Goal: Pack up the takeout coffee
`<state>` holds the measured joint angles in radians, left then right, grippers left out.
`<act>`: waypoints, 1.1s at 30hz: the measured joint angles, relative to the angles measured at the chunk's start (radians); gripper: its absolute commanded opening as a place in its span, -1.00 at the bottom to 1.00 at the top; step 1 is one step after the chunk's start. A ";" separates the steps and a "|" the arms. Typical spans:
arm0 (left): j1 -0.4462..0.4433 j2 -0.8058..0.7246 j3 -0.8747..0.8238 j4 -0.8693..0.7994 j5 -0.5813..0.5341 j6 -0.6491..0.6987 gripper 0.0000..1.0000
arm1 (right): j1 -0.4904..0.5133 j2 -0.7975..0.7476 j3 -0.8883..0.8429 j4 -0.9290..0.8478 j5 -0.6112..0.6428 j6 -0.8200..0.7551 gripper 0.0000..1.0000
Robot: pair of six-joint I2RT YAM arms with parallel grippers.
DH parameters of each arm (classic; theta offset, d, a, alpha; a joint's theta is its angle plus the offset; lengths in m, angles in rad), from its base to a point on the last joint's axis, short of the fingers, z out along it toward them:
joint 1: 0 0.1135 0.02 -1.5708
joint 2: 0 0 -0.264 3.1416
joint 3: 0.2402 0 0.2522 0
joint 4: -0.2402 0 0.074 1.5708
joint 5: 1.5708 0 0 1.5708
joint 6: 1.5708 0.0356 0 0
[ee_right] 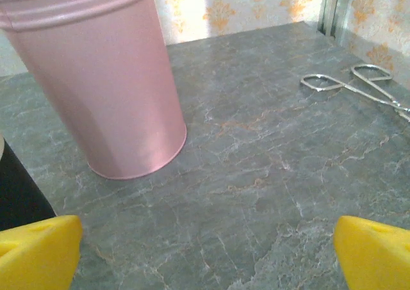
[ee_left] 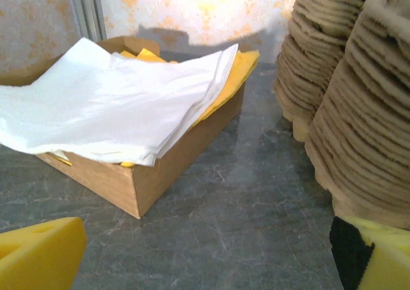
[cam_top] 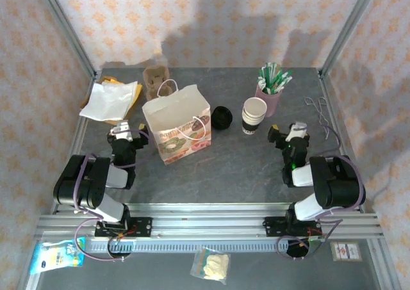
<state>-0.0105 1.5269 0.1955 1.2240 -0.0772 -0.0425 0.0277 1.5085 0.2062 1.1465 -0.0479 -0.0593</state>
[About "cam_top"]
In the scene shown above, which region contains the donut print paper bag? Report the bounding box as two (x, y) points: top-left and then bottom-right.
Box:
(142, 78), (213, 166)

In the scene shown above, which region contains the paper cup stack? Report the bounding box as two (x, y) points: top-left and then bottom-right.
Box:
(241, 97), (268, 136)

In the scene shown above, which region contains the pink straw holder cup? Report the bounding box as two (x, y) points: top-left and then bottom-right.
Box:
(254, 83), (283, 118)

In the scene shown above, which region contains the white paper napkin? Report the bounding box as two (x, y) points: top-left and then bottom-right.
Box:
(79, 81), (139, 122)

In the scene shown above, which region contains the green white wrapped straw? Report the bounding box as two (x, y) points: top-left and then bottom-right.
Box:
(272, 68), (288, 94)
(258, 65), (270, 92)
(267, 62), (279, 93)
(275, 70), (294, 94)

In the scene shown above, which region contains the cardboard cup carrier stack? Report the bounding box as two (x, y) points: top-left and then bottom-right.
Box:
(142, 65), (170, 101)

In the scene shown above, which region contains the black cup lid stack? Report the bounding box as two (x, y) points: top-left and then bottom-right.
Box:
(211, 106), (232, 131)

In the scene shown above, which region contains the brown paper napkin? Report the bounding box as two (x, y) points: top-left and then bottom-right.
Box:
(79, 91), (94, 110)

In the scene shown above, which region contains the blue white snack packet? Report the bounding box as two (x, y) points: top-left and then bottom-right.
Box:
(29, 237), (86, 275)

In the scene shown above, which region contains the clear bag of chips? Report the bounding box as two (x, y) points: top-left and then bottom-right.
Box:
(190, 246), (231, 286)

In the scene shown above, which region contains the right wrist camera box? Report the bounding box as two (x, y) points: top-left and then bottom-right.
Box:
(286, 122), (308, 143)

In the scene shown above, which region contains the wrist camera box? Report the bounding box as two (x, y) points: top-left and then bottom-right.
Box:
(111, 120), (134, 141)
(286, 122), (308, 143)

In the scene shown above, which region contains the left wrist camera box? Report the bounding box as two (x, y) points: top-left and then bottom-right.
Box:
(111, 120), (134, 141)

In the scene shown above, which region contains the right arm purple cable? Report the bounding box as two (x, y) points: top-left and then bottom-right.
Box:
(277, 123), (368, 261)

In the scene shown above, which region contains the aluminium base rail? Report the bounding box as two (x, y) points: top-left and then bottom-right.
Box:
(34, 202), (384, 239)

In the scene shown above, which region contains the grey slotted cable duct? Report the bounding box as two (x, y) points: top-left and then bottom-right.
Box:
(85, 238), (318, 254)

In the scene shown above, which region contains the aluminium frame post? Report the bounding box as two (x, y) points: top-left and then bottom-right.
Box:
(320, 0), (382, 76)
(33, 0), (97, 79)

